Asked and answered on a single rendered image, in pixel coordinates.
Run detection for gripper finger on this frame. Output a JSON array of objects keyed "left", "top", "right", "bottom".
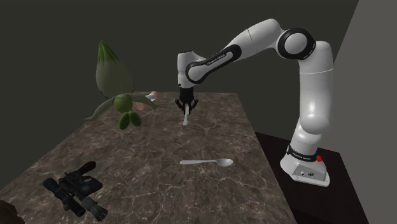
[
  {"left": 174, "top": 98, "right": 186, "bottom": 115},
  {"left": 187, "top": 98, "right": 200, "bottom": 116}
]

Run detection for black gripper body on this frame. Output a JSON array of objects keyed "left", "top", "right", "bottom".
[{"left": 179, "top": 87, "right": 195, "bottom": 106}]

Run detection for white plastic utensil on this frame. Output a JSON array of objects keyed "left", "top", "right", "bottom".
[{"left": 181, "top": 104, "right": 191, "bottom": 127}]

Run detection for pink round object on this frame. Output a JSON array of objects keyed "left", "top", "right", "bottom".
[{"left": 134, "top": 90, "right": 159, "bottom": 111}]

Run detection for silver spoon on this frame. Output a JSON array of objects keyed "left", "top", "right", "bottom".
[{"left": 179, "top": 158, "right": 234, "bottom": 167}]

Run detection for green plush figure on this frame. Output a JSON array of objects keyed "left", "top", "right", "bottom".
[{"left": 84, "top": 40, "right": 161, "bottom": 130}]

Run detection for black toy gun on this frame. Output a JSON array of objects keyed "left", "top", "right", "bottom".
[{"left": 42, "top": 160, "right": 109, "bottom": 222}]

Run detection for dark robot stand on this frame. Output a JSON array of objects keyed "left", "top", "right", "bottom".
[{"left": 254, "top": 131, "right": 370, "bottom": 224}]

